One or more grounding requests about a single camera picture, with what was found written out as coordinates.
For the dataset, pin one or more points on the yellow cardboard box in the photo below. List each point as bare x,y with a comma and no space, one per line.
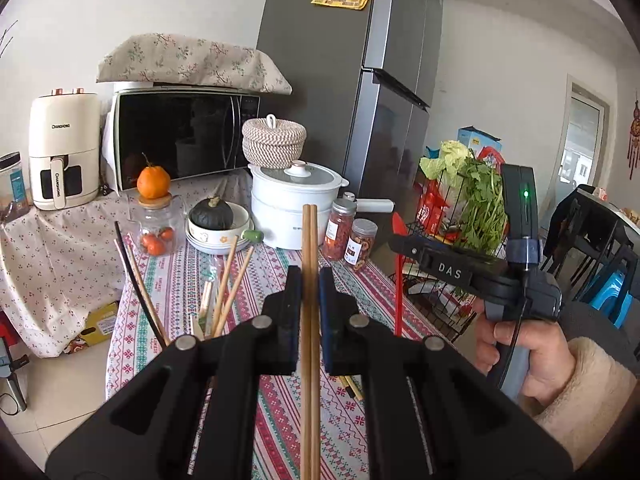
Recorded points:
97,322

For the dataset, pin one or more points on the white ceramic plate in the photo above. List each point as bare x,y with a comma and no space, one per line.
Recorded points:
210,247

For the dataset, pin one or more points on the tall dried chili jar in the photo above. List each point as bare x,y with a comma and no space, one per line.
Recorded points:
338,235

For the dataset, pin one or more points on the floral microwave cover cloth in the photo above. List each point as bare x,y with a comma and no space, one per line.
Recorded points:
190,60

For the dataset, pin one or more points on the clear jar with black lid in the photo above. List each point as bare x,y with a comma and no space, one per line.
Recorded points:
14,187

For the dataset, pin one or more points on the blue carton box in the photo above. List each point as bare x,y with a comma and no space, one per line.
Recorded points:
477,139

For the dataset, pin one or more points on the glass jar with wooden lid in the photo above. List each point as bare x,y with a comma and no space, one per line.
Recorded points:
155,220

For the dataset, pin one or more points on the black microwave oven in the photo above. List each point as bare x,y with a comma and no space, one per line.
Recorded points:
185,132

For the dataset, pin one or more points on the short dried fruit jar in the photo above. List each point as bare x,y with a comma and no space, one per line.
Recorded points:
361,247

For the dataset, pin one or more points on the striped patterned tablecloth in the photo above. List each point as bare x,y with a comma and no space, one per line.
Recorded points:
280,410

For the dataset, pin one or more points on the orange with stem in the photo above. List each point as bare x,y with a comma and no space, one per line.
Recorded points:
154,180

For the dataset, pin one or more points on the small green object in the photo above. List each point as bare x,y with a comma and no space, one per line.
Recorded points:
252,236

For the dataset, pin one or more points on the woven lidded basket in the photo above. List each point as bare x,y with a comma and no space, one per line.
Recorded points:
274,142

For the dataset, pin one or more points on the person's right hand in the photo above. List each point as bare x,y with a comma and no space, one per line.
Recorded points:
545,360

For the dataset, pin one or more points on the white electric pot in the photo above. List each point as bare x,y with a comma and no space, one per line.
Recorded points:
280,215

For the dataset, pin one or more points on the glass pot lid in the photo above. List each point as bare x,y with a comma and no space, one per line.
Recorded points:
300,172

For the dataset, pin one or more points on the blue plastic stool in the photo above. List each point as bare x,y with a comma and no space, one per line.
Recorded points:
607,295

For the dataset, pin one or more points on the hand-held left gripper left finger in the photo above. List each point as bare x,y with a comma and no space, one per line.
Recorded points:
295,310

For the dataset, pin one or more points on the red snack bag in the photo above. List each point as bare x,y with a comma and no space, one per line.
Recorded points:
431,205

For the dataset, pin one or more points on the white ceramic bowl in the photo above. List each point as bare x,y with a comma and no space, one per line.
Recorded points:
242,220

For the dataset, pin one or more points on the white framed door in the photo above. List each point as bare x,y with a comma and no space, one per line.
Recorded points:
582,135

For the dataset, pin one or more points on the red spoon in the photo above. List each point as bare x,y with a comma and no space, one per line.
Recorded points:
398,295

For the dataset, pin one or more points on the leafy green vegetables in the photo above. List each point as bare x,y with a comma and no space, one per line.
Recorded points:
482,205

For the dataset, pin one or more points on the cream air fryer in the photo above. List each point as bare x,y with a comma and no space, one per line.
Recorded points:
65,145

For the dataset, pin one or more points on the dark chopstick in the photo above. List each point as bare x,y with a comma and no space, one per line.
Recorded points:
137,285
131,280

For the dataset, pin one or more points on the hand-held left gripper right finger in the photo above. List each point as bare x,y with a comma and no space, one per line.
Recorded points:
326,310

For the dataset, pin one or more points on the person's right forearm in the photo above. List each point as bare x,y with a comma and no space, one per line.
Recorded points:
595,390

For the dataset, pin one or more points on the dark green squash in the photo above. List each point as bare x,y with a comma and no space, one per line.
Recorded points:
212,215

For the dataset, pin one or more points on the grey refrigerator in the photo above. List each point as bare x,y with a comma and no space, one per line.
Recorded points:
340,85

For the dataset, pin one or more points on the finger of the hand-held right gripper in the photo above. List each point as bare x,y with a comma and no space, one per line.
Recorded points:
406,249

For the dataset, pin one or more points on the napa cabbage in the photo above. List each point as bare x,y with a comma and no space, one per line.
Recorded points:
445,157

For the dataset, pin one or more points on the red hanging ornament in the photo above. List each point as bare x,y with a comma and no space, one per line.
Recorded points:
634,135

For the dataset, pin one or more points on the light wooden chopstick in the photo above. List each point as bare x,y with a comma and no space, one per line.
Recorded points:
237,285
226,280

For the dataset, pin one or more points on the grey floor appliance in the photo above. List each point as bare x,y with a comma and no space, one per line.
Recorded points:
12,385

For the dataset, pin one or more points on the small tangerine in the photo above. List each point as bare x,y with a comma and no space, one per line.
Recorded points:
154,246
167,234

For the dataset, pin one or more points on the black chair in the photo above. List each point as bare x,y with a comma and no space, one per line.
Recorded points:
590,240

